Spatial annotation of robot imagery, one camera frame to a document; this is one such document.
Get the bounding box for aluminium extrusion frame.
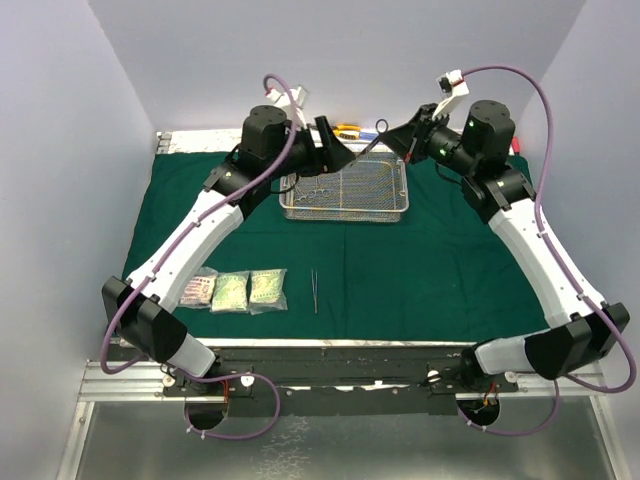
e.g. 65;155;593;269
54;130;616;480

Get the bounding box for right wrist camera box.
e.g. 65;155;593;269
432;69;469;120

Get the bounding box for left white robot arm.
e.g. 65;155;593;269
102;105;355;395

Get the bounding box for steel surgical scissors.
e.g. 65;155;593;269
357;118;389;157

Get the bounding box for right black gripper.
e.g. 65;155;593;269
379;103;479;176

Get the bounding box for steel forceps in tray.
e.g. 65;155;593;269
292;188;332;205

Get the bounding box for blue red pen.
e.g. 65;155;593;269
358;131;378;141

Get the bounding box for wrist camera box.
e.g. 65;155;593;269
265;85;308;129
432;69;469;120

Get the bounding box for dark green surgical cloth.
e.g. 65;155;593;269
122;151;551;344

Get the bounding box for yellow handled pliers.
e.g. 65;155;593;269
332;124;361;141

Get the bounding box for metal mesh instrument tray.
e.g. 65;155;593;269
279;152;409;223

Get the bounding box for pink instrument packet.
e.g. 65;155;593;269
178;267;218;309

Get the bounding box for red marker at edge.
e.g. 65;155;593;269
511;136;521;155

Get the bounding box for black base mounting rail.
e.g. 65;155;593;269
99;343;581;417

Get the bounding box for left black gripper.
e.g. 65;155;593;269
265;114;354;181

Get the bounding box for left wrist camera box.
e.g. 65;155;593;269
265;85;308;129

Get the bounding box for green packet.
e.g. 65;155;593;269
248;269;288;315

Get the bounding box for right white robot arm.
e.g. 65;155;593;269
380;100;630;391

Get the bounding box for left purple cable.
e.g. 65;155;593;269
100;73;282;441

